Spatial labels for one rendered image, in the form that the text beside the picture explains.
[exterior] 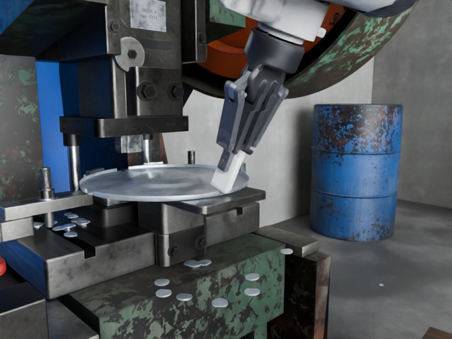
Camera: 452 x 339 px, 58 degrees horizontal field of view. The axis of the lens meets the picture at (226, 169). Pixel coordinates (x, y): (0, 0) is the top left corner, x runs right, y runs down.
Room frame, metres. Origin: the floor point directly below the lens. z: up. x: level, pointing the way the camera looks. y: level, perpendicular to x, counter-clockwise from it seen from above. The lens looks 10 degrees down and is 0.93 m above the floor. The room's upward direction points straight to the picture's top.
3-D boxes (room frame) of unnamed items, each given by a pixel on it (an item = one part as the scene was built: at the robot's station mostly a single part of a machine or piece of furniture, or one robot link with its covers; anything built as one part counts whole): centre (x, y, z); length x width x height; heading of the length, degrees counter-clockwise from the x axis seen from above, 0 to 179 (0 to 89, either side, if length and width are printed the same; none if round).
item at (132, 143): (0.79, 0.18, 0.84); 0.05 x 0.03 x 0.04; 134
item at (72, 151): (0.78, 0.29, 0.81); 0.02 x 0.02 x 0.14
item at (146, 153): (0.90, 0.18, 0.81); 0.02 x 0.02 x 0.14
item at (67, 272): (0.80, 0.19, 0.68); 0.45 x 0.30 x 0.06; 134
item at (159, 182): (0.71, 0.10, 0.78); 0.29 x 0.29 x 0.01
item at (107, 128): (0.80, 0.19, 0.86); 0.20 x 0.16 x 0.05; 134
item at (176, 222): (0.67, 0.07, 0.72); 0.25 x 0.14 x 0.14; 44
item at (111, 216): (0.80, 0.20, 0.72); 0.20 x 0.16 x 0.03; 134
